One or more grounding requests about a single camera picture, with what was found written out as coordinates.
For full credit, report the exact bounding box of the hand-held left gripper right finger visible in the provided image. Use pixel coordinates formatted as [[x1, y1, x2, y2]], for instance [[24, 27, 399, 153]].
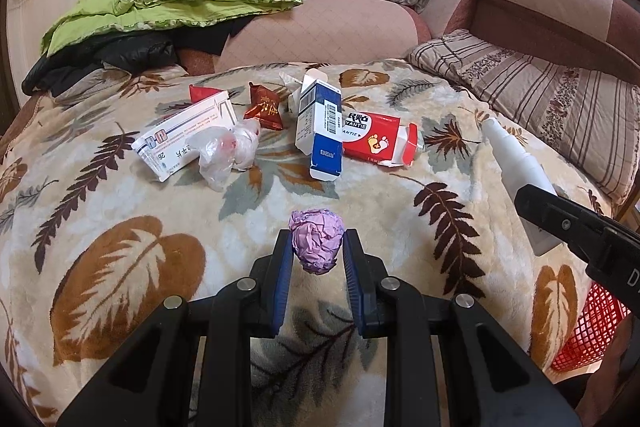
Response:
[[343, 229, 583, 427]]

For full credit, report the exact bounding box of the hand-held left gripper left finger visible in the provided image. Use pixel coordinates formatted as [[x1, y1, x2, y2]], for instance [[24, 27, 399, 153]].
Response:
[[56, 229, 296, 427]]

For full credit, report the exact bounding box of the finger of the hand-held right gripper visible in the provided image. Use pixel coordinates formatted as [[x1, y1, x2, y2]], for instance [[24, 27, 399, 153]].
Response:
[[515, 184, 611, 264]]

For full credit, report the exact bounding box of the purple paper ball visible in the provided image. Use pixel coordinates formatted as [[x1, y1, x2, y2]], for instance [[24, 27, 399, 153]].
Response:
[[289, 208, 346, 276]]

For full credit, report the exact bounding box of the white spray bottle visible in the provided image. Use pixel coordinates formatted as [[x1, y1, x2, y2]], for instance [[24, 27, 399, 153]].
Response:
[[481, 117, 563, 258]]

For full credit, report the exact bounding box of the red plastic basket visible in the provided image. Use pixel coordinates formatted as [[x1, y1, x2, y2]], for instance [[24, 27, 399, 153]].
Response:
[[550, 282, 632, 373]]

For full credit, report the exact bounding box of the red plastic wrapper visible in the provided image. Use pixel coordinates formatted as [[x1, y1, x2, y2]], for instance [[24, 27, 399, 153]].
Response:
[[189, 84, 221, 105]]

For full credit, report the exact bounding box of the person's right forearm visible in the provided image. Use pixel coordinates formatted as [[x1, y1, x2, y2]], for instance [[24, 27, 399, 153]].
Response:
[[575, 314, 640, 427]]

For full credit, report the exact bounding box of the striped floral cushion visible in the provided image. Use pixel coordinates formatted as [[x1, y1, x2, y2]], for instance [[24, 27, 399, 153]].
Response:
[[405, 29, 640, 208]]

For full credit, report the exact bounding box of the red and white box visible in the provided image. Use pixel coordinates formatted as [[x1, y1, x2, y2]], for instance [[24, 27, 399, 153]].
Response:
[[340, 109, 426, 168]]

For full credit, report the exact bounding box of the crumpled clear plastic bag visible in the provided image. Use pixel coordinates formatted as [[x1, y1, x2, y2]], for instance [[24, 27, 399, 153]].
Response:
[[197, 119, 261, 192]]

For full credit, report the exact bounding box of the blue and white carton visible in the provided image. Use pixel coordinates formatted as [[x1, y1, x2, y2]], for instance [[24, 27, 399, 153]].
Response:
[[292, 69, 346, 182]]

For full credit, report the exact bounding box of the leaf print blanket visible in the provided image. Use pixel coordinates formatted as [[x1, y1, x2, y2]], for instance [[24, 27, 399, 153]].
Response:
[[0, 59, 631, 427]]

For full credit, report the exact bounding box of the dark red foil wrapper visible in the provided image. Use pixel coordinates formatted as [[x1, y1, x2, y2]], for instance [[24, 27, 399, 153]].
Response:
[[244, 82, 285, 128]]

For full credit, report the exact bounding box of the white medicine box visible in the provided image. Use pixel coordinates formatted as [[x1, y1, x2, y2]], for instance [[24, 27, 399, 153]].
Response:
[[132, 91, 238, 182]]

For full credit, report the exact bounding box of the white paper scrap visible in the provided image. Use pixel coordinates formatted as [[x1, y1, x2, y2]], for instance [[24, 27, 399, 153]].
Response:
[[279, 72, 303, 112]]

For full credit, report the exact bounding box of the pink sofa cushion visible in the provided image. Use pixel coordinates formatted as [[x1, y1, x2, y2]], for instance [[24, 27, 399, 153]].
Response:
[[215, 0, 426, 72]]

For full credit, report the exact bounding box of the black jacket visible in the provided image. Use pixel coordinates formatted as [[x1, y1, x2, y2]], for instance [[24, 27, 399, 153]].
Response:
[[21, 14, 256, 98]]

